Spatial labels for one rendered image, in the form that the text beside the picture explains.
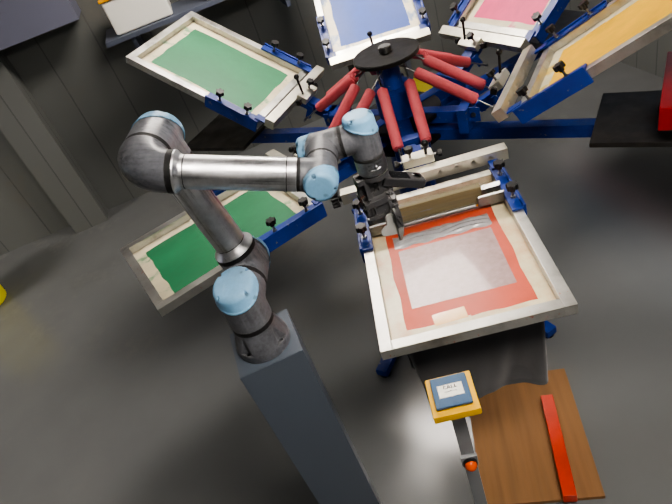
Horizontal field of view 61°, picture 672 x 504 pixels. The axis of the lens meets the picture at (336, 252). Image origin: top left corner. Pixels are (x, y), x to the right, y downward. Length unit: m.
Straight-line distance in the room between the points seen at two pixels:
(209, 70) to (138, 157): 2.04
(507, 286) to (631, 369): 1.13
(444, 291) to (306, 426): 0.61
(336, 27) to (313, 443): 2.49
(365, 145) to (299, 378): 0.67
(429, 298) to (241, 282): 0.70
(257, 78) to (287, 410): 2.07
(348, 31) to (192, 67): 0.93
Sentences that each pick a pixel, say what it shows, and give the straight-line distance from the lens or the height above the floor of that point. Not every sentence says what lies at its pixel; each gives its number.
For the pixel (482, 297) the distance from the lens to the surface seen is 1.86.
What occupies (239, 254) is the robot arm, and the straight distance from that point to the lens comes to 1.51.
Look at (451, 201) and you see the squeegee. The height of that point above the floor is 1.03.
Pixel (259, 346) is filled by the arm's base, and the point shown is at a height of 1.25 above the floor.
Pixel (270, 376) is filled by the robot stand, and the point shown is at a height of 1.16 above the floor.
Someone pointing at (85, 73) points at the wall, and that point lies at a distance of 5.17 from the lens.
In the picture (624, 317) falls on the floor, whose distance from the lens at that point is 3.08.
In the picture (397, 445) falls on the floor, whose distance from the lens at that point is 2.72.
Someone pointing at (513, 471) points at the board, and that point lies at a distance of 2.57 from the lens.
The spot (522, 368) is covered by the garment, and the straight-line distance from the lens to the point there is 2.10.
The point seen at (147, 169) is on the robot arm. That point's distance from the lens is 1.26.
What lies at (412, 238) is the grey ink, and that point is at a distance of 2.12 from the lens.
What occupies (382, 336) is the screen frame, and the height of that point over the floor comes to 0.99.
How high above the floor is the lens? 2.28
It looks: 37 degrees down
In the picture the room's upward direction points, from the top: 21 degrees counter-clockwise
